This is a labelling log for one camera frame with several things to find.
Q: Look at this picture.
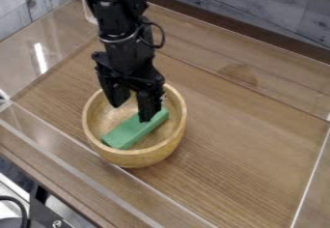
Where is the black cable under table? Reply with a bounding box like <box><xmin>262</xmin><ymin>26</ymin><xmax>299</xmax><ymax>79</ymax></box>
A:
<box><xmin>0</xmin><ymin>195</ymin><xmax>29</xmax><ymax>228</ymax></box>

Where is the green rectangular stick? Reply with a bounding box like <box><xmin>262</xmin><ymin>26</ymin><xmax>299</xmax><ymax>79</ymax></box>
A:
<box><xmin>102</xmin><ymin>107</ymin><xmax>168</xmax><ymax>150</ymax></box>

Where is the black table frame bracket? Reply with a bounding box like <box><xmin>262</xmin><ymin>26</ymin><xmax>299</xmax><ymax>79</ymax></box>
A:
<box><xmin>28</xmin><ymin>185</ymin><xmax>73</xmax><ymax>228</ymax></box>

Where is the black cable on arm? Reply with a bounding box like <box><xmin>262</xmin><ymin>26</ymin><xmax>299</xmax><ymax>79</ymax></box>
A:
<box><xmin>139</xmin><ymin>18</ymin><xmax>166</xmax><ymax>50</ymax></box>

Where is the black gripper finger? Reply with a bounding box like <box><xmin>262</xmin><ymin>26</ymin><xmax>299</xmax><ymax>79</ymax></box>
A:
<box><xmin>136</xmin><ymin>91</ymin><xmax>164</xmax><ymax>123</ymax></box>
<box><xmin>95</xmin><ymin>66</ymin><xmax>130</xmax><ymax>108</ymax></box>

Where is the round wooden bowl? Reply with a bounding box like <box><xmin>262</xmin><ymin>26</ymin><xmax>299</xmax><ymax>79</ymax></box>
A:
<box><xmin>83</xmin><ymin>84</ymin><xmax>187</xmax><ymax>168</ymax></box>

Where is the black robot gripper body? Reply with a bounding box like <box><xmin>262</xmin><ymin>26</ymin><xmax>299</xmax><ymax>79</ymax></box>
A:
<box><xmin>92</xmin><ymin>35</ymin><xmax>166</xmax><ymax>94</ymax></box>

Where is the clear acrylic tray wall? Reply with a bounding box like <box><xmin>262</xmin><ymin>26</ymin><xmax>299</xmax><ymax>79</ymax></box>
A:
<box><xmin>0</xmin><ymin>0</ymin><xmax>330</xmax><ymax>228</ymax></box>

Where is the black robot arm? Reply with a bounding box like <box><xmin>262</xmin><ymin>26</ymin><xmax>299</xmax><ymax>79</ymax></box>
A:
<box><xmin>86</xmin><ymin>0</ymin><xmax>166</xmax><ymax>123</ymax></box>

